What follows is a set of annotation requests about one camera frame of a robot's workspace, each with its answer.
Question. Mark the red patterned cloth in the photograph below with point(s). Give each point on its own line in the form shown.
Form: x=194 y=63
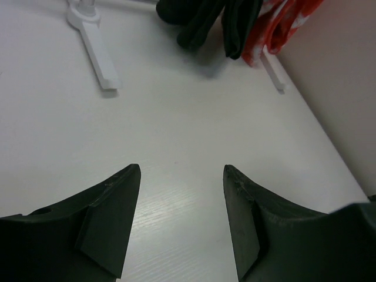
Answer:
x=277 y=21

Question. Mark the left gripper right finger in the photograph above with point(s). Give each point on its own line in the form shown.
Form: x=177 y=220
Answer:
x=275 y=239

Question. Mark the white clothes rack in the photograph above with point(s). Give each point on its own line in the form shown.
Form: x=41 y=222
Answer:
x=85 y=17

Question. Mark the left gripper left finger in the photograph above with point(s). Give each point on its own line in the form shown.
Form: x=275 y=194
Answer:
x=81 y=238

